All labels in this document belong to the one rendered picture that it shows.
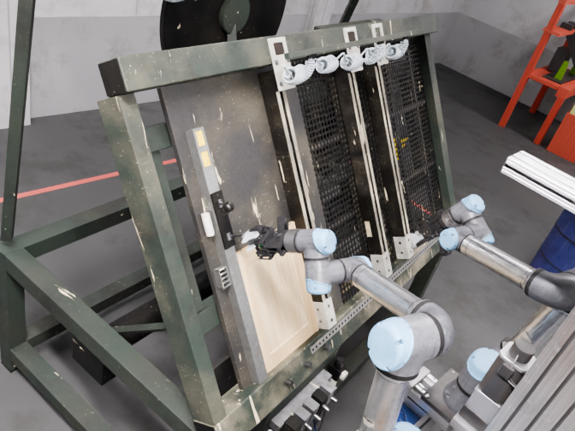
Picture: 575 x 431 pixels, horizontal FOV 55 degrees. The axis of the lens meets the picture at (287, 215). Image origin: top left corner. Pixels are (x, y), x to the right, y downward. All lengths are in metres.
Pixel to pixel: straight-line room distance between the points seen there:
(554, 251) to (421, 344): 3.67
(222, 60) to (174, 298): 0.79
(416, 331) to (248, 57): 1.12
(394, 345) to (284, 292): 0.94
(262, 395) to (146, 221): 0.80
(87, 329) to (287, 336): 0.79
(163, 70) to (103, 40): 3.81
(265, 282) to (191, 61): 0.85
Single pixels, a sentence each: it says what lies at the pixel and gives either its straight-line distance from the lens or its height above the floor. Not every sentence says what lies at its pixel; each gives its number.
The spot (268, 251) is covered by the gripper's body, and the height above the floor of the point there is 1.49.
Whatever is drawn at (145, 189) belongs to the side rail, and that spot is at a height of 1.60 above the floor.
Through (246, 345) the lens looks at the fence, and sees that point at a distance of 2.05.
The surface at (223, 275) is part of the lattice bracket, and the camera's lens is 1.94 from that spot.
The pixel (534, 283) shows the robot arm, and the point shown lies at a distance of 1.83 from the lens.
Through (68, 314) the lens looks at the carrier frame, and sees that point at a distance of 2.41.
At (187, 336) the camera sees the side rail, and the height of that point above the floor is 1.19.
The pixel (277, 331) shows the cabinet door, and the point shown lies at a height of 0.99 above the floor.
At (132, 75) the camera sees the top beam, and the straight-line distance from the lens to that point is 1.65.
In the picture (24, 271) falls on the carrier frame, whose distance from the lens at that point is 2.61.
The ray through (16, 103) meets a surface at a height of 1.55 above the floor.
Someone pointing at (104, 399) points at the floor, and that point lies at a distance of 3.13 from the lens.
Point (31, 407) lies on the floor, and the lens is 3.12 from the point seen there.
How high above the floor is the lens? 2.52
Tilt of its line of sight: 33 degrees down
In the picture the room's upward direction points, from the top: 16 degrees clockwise
